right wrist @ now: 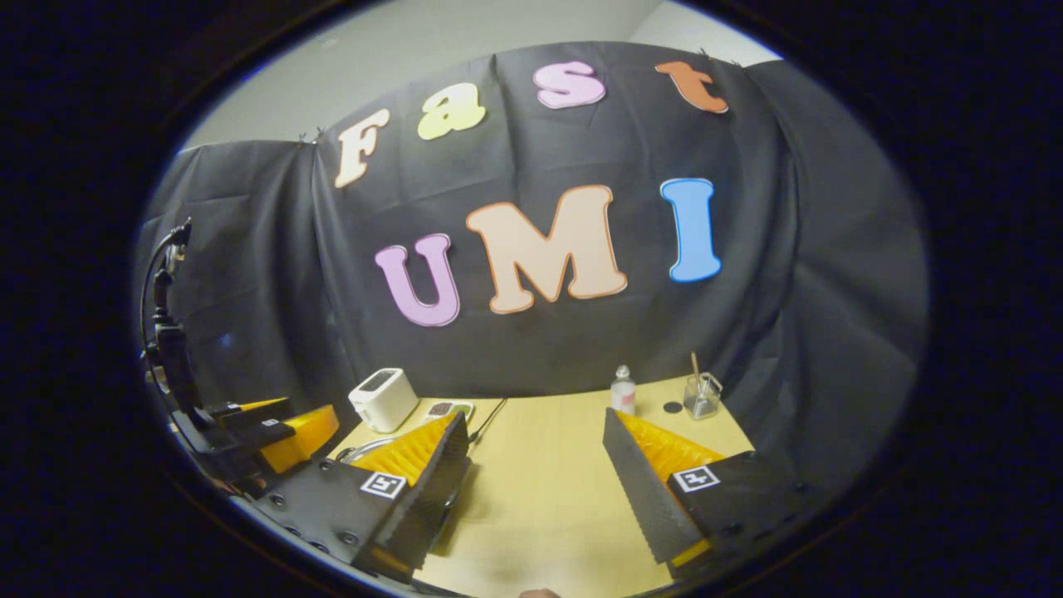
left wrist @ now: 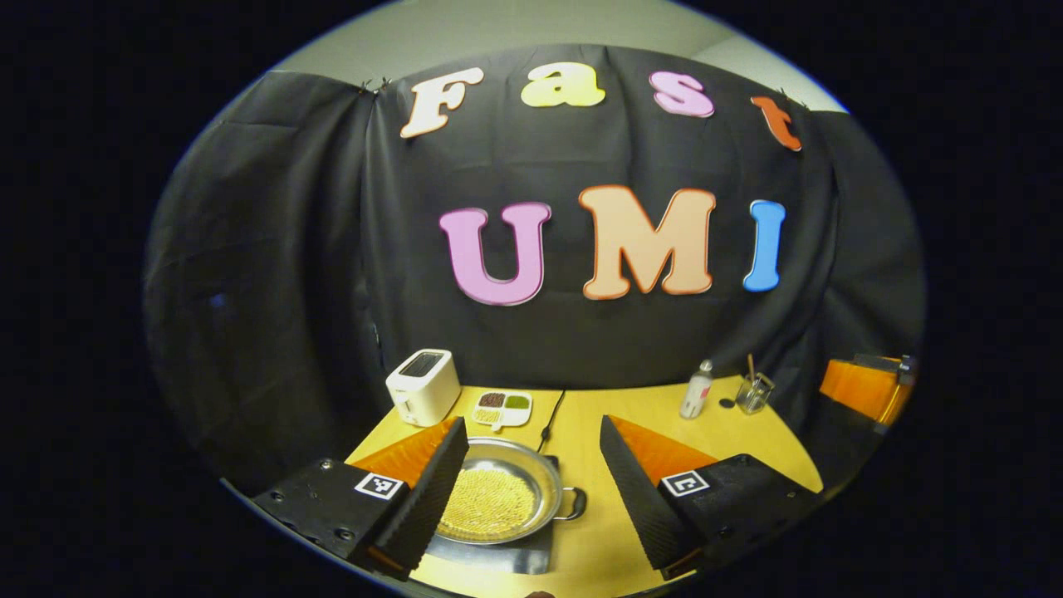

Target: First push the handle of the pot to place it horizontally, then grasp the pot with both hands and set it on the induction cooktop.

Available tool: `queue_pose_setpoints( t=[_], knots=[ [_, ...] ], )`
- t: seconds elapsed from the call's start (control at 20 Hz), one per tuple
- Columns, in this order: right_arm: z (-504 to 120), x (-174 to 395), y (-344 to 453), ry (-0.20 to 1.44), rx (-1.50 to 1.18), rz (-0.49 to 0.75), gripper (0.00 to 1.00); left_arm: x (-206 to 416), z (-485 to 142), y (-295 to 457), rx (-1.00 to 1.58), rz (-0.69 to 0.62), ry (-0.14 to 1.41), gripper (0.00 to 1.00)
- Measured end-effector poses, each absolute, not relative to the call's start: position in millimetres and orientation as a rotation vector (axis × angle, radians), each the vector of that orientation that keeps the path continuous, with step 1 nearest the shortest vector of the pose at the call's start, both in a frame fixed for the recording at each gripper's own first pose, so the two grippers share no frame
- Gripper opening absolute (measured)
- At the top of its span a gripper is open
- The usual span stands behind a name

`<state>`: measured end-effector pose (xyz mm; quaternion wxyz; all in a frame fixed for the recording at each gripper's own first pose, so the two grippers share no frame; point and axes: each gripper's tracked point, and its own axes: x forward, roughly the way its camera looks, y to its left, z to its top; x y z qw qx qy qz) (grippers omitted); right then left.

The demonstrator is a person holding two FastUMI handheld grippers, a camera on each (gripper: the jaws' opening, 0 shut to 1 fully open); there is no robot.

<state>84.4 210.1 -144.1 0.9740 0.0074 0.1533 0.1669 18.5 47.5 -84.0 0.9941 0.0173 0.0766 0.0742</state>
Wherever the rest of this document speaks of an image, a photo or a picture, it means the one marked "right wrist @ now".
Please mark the wooden stick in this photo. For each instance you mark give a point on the wooden stick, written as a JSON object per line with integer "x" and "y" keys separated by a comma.
{"x": 696, "y": 370}

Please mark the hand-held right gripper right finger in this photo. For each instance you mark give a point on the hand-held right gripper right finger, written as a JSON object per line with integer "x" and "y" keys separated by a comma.
{"x": 644, "y": 490}

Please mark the white divided dish of beans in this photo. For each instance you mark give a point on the white divided dish of beans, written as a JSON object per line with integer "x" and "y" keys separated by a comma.
{"x": 448, "y": 409}

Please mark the white toaster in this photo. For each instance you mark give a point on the white toaster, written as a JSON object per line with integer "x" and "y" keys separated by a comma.
{"x": 384, "y": 400}

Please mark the clear plastic bottle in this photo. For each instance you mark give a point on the clear plastic bottle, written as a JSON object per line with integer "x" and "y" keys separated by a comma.
{"x": 623, "y": 394}

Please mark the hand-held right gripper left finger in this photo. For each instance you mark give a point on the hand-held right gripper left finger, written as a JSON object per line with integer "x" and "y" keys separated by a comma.
{"x": 432, "y": 490}

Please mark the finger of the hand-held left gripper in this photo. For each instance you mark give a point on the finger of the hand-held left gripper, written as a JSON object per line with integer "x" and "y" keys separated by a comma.
{"x": 253, "y": 413}
{"x": 303, "y": 436}

